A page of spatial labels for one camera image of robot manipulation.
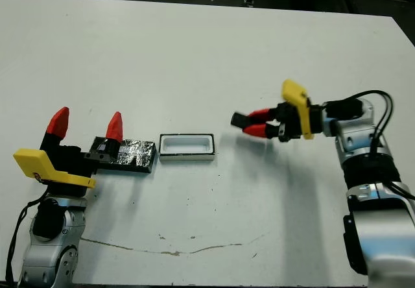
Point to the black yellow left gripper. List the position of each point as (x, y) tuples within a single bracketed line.
[(68, 164)]

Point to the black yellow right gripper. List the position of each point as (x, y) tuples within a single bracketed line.
[(300, 119)]

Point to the black bar-shaped camera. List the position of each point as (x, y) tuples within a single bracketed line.
[(239, 119)]

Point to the black glossy box lid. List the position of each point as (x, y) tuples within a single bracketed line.
[(136, 155)]

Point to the white camera box base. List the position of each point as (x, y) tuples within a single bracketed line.
[(186, 156)]

